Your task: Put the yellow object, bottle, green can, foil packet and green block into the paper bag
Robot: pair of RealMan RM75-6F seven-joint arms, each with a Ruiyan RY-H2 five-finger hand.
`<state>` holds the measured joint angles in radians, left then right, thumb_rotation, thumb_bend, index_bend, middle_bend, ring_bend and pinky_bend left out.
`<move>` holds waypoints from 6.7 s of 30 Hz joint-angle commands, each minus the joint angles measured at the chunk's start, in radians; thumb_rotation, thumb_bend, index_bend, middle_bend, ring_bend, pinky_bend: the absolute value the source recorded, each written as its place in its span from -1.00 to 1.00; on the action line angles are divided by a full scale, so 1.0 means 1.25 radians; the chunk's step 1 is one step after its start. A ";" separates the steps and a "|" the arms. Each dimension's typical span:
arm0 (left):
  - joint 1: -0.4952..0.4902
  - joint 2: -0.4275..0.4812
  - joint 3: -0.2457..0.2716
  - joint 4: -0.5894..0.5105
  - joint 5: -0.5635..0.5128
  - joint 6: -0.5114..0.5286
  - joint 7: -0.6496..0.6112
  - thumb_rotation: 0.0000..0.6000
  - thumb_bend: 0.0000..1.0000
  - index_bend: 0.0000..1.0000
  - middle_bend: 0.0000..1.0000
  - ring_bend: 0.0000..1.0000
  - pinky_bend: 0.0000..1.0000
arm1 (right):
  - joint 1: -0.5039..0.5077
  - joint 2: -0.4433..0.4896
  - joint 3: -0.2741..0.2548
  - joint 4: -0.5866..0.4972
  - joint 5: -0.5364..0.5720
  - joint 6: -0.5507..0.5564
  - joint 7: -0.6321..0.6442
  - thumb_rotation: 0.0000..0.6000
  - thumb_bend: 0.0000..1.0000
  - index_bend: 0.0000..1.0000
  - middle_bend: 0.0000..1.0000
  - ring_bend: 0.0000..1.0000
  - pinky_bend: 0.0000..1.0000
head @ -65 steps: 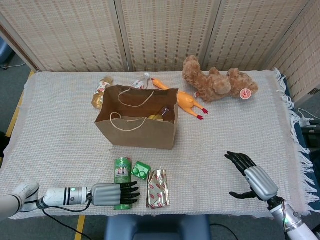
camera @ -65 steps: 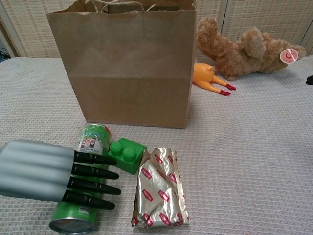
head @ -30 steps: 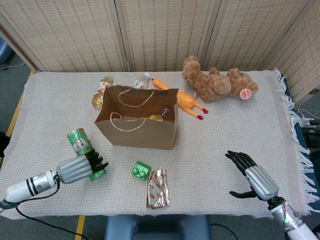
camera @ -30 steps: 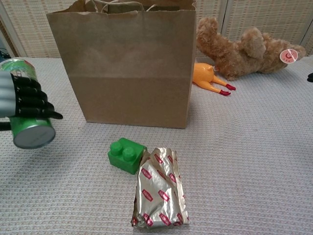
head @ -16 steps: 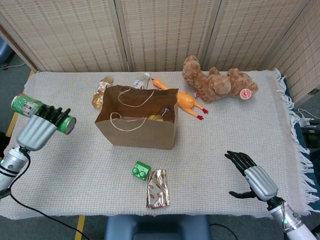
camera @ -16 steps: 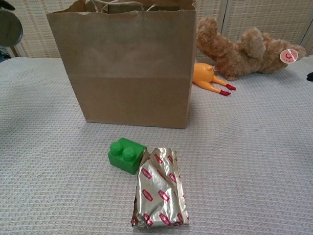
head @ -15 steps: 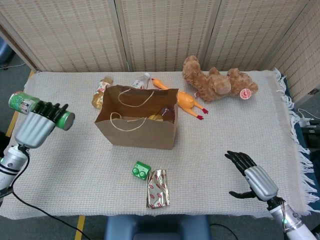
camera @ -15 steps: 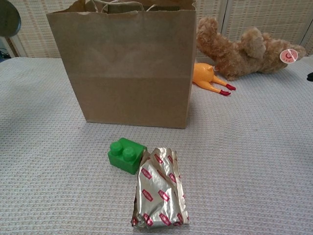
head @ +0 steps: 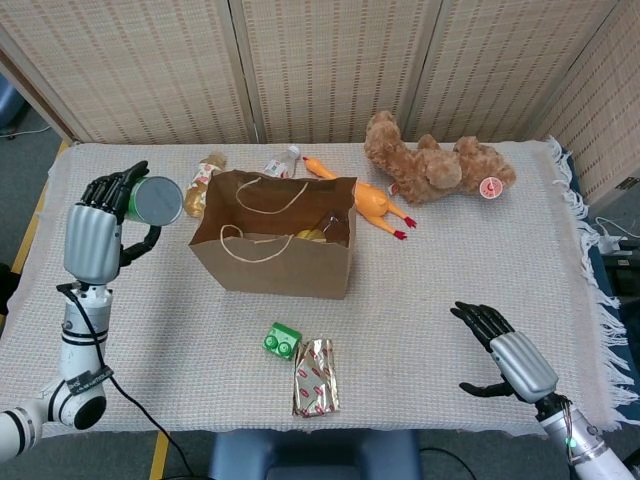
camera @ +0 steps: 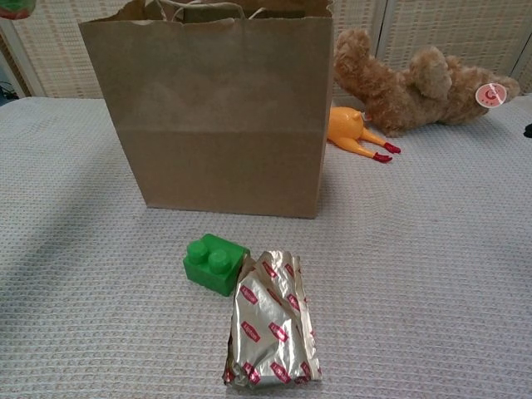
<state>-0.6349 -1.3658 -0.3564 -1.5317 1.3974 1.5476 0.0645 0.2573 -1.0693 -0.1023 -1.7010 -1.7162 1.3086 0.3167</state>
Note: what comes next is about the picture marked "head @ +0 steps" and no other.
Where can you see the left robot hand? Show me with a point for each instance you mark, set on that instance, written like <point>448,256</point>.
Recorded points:
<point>92,240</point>

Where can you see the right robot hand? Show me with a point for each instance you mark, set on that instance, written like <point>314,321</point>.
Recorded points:
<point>525,365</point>

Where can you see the green chips can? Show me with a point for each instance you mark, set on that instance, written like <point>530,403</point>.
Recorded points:
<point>157,200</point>

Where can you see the silver red snack packet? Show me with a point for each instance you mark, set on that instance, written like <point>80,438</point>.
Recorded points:
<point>315,380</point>

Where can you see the green plastic toy brick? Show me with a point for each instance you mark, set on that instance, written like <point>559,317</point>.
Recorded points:
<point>280,342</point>

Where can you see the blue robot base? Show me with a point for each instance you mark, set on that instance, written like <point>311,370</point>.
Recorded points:
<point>310,455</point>

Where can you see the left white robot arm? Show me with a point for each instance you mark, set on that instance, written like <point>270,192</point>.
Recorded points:
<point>75,350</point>

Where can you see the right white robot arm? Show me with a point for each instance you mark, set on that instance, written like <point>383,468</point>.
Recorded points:
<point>580,440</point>

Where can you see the amber tea bottle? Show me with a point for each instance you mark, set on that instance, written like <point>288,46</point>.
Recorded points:
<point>197,195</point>

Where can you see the brown paper bag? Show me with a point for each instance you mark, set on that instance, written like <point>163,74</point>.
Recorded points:
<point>280,270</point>

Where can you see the small clear red-label bottle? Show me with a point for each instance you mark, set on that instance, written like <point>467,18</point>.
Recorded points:
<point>277,165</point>

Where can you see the white woven tablecloth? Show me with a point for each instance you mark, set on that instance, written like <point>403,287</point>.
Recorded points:
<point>450,270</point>

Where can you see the black equipment case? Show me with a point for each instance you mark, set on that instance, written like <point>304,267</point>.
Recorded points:
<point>625,275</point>

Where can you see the brown teddy bear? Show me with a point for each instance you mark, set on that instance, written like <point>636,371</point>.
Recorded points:
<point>425,165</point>

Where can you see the orange rubber chicken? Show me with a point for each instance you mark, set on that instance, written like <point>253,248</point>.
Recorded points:
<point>370,200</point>

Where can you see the woven folding screen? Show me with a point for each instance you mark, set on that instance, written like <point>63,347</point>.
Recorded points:
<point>325,65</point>

